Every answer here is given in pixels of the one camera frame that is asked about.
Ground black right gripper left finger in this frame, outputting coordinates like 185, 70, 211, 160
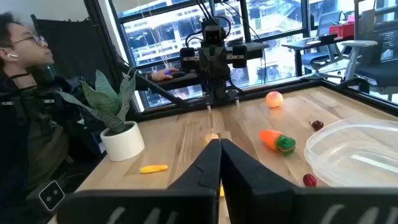
55, 138, 222, 224

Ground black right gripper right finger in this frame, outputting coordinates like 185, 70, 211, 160
221, 139, 398, 224

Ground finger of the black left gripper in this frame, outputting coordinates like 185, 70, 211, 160
179, 47, 196, 73
232, 45, 249, 69

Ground long yellow fruit slice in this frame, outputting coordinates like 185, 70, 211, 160
139, 164, 169, 174

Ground toy peach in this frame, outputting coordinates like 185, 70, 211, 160
265, 91, 284, 109

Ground green ball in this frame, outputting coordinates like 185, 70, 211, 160
259, 129, 297, 156

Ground clear plastic tupperware container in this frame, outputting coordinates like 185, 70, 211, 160
303, 117, 398, 189

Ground black side desk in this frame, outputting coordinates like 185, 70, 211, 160
136, 72, 203, 93

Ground person's hand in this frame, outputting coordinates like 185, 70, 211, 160
150, 67, 180, 83

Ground dark office desk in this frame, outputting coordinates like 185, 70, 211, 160
281, 34, 355, 77

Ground grey mesh office chair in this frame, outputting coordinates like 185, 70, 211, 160
300, 11, 346, 77

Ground green plant in white pot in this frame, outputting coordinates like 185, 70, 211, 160
55, 67, 146, 162

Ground dark red date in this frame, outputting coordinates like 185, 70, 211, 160
309, 119, 325, 131

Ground red box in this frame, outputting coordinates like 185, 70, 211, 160
328, 22, 355, 39

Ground black fabric partition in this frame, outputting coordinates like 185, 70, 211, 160
30, 14, 118, 85

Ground black chair white armrest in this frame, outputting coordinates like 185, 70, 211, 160
340, 18, 398, 97

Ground person's glasses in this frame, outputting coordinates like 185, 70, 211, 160
12, 35, 47, 46

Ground person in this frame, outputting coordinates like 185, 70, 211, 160
0, 11, 105, 224

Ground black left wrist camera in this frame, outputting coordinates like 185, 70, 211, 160
201, 19, 227, 47

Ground black window frame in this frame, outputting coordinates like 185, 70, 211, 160
83, 0, 398, 110

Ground black diagonal frame strut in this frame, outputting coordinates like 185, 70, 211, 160
117, 58, 191, 110

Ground black table edge rail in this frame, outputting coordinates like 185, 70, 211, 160
129, 77, 398, 123

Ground small black square camera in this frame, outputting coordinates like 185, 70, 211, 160
38, 180, 66, 212

